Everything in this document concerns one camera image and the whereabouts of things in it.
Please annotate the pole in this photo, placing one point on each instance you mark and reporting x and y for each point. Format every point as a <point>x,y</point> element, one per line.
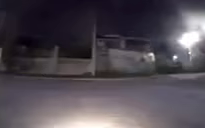
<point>94,50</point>

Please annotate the grey asphalt road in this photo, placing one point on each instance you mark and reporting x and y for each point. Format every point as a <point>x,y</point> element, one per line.
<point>100,103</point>

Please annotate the street lamp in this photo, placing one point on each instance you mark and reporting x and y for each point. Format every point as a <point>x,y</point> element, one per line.
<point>189,39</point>

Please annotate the pale fence wall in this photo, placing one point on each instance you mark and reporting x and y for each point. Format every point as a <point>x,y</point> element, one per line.
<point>56,65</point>

